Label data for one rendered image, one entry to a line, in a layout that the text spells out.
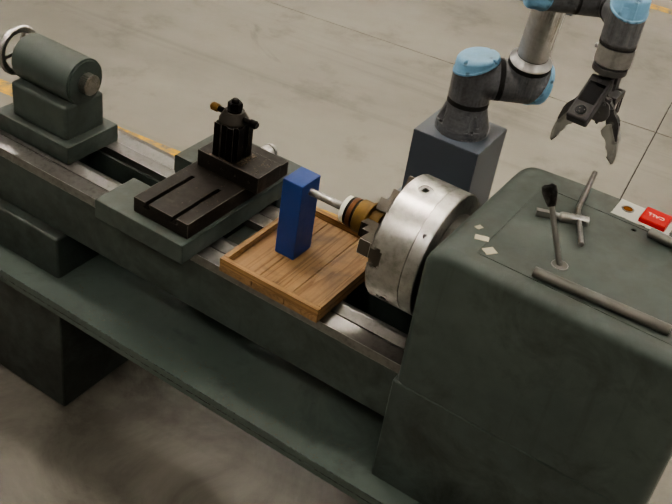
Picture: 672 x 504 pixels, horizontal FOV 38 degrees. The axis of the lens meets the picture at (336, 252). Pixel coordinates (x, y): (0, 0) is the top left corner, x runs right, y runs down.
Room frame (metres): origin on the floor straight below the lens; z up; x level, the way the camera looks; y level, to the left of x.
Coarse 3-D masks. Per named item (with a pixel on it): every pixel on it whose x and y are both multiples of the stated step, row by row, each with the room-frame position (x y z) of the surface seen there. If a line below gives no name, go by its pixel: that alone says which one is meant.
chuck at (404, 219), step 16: (432, 176) 1.94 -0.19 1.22; (400, 192) 1.84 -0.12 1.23; (416, 192) 1.84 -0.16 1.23; (448, 192) 1.86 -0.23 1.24; (400, 208) 1.80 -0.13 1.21; (416, 208) 1.80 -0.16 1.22; (432, 208) 1.80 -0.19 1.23; (384, 224) 1.78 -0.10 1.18; (400, 224) 1.77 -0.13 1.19; (416, 224) 1.77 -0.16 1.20; (384, 240) 1.76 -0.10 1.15; (400, 240) 1.75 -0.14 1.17; (384, 256) 1.74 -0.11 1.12; (400, 256) 1.73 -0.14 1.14; (368, 272) 1.75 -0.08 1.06; (384, 272) 1.73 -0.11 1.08; (400, 272) 1.71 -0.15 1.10; (368, 288) 1.77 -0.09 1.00; (384, 288) 1.73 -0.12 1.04
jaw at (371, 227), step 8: (368, 224) 1.87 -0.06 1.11; (376, 224) 1.88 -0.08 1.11; (360, 232) 1.87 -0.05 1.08; (368, 232) 1.83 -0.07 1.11; (360, 240) 1.79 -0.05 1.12; (368, 240) 1.79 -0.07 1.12; (360, 248) 1.79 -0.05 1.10; (368, 248) 1.78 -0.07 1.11; (376, 248) 1.76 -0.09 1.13; (368, 256) 1.77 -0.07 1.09; (376, 256) 1.75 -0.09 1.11; (376, 264) 1.75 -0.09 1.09
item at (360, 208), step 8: (352, 200) 1.95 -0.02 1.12; (360, 200) 1.96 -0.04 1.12; (368, 200) 1.96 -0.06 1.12; (352, 208) 1.93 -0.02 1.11; (360, 208) 1.92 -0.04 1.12; (368, 208) 1.92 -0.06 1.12; (376, 208) 1.94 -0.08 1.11; (344, 216) 1.92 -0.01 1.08; (352, 216) 1.91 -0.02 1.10; (360, 216) 1.91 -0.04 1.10; (368, 216) 1.91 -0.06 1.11; (376, 216) 1.91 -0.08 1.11; (344, 224) 1.93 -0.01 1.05; (352, 224) 1.91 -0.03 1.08; (360, 224) 1.90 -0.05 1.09
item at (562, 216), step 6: (540, 210) 1.79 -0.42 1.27; (546, 210) 1.80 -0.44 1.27; (540, 216) 1.79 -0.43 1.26; (546, 216) 1.79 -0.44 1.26; (558, 216) 1.79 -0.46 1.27; (564, 216) 1.78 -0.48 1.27; (570, 216) 1.78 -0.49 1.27; (576, 216) 1.79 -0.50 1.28; (582, 216) 1.79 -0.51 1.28; (570, 222) 1.78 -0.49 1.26; (582, 222) 1.78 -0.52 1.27; (588, 222) 1.78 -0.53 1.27
